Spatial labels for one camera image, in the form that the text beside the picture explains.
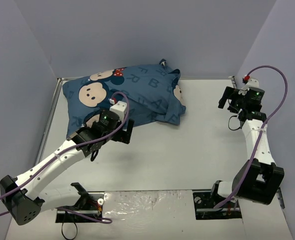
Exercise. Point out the right aluminium table rail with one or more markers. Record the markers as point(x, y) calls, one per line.
point(233, 81)

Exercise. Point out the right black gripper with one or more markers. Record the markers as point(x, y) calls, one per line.
point(230, 99)

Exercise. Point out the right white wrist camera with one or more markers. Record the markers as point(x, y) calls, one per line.
point(249, 81)

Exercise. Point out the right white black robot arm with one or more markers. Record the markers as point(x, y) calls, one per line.
point(259, 178)

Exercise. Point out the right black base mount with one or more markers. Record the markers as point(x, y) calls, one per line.
point(204, 203)

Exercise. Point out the left aluminium table rail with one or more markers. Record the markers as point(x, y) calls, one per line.
point(46, 131)

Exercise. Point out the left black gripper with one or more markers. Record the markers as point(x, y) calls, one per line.
point(124, 135)

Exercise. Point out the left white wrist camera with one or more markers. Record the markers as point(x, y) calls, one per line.
point(118, 107)

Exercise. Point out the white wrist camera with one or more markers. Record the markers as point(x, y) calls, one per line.
point(249, 81)
point(118, 107)

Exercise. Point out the aluminium table rail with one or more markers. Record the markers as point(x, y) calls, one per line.
point(46, 131)
point(233, 81)

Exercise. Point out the blue cartoon letter pillowcase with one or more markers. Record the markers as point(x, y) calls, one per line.
point(152, 90)

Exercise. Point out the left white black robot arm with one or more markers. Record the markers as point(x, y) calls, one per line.
point(25, 196)

